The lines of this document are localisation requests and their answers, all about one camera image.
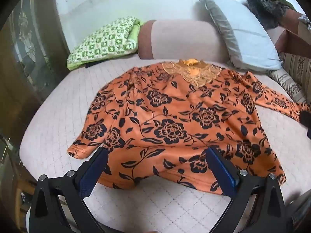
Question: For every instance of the orange black floral blouse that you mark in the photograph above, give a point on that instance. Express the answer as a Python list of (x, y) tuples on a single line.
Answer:
[(161, 119)]

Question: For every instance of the brown cardboard box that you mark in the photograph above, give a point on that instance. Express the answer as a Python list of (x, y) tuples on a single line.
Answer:
[(298, 38)]

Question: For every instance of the dark wooden glass cabinet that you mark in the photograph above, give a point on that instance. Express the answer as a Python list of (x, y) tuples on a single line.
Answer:
[(33, 62)]

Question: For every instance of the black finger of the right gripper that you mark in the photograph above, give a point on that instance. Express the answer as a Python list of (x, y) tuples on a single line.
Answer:
[(305, 120)]

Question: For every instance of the pink brown bolster cushion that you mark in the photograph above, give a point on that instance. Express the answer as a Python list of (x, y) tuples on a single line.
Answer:
[(181, 39)]

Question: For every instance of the light blue grey pillow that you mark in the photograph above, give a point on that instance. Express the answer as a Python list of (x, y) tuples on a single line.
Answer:
[(248, 44)]

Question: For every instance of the white grey printed cloth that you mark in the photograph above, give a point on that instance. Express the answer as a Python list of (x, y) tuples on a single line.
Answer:
[(305, 20)]

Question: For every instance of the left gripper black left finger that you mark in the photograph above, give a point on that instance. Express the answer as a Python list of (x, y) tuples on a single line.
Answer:
[(74, 186)]

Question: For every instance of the green white patterned pillow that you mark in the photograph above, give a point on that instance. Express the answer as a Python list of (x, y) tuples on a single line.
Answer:
[(116, 39)]

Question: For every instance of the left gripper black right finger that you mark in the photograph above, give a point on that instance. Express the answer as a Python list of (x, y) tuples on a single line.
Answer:
[(268, 211)]

